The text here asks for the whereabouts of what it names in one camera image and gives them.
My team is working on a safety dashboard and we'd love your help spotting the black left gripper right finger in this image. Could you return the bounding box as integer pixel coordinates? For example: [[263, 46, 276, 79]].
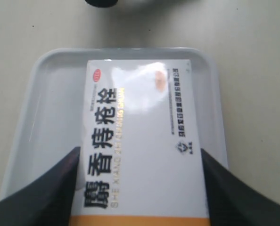
[[201, 149, 280, 226]]

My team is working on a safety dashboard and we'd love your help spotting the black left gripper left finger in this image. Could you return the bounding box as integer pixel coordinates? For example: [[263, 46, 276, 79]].
[[0, 147, 80, 226]]

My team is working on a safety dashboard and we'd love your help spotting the white medicine box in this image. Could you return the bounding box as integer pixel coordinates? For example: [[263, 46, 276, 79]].
[[70, 59, 210, 226]]

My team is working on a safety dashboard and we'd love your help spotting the black handheld barcode scanner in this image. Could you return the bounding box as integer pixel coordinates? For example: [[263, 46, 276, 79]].
[[85, 0, 118, 8]]

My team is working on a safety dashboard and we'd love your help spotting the white plastic tray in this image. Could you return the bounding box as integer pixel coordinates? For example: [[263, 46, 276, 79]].
[[0, 48, 228, 200]]

